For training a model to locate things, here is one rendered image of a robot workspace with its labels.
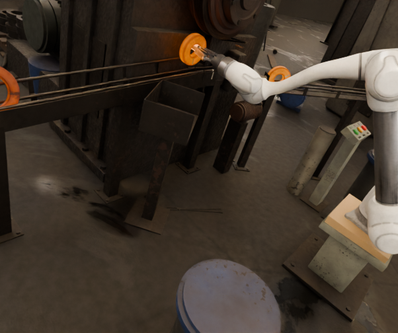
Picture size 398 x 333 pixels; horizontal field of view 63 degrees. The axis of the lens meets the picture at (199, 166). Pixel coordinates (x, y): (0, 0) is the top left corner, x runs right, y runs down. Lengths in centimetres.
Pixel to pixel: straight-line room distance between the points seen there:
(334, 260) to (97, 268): 114
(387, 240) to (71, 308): 123
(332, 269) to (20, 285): 143
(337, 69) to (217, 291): 93
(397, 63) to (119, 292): 131
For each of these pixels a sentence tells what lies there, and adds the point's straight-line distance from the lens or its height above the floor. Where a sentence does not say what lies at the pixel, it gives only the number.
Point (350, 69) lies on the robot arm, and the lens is 139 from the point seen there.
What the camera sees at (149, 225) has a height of 1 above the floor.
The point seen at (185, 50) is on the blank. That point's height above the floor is 83.
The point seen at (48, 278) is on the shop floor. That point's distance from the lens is 151.
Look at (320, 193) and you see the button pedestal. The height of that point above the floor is 11.
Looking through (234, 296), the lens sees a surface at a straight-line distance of 104.
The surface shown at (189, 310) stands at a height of 43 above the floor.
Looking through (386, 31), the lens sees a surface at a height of 106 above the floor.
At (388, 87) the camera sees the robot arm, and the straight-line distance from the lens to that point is 117.
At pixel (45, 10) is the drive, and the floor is 63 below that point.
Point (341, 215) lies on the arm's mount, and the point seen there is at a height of 39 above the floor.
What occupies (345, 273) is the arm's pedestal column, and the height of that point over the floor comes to 14.
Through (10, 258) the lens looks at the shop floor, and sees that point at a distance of 159.
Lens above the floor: 123
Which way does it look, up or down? 33 degrees down
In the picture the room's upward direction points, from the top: 18 degrees clockwise
